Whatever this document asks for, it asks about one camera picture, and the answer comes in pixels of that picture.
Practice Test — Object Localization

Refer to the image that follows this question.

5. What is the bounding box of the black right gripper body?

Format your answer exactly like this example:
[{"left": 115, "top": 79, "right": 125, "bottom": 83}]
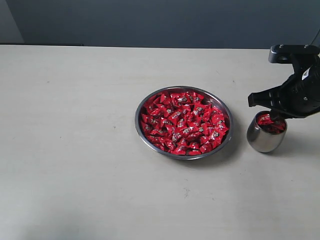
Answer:
[{"left": 279, "top": 66, "right": 320, "bottom": 119}]

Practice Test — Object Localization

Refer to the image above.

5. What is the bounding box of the stainless steel cup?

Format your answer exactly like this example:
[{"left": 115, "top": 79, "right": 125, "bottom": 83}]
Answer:
[{"left": 246, "top": 111, "right": 288, "bottom": 153}]

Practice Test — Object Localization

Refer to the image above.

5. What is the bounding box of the steel bowl of candies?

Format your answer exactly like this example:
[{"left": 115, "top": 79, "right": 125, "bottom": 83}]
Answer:
[{"left": 134, "top": 85, "right": 235, "bottom": 161}]

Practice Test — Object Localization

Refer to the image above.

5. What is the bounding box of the pile of red wrapped candies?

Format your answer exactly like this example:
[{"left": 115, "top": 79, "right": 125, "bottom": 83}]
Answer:
[{"left": 140, "top": 91, "right": 230, "bottom": 156}]

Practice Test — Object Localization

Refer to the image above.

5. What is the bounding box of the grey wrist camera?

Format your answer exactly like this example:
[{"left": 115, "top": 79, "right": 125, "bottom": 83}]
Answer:
[{"left": 268, "top": 44, "right": 320, "bottom": 64}]

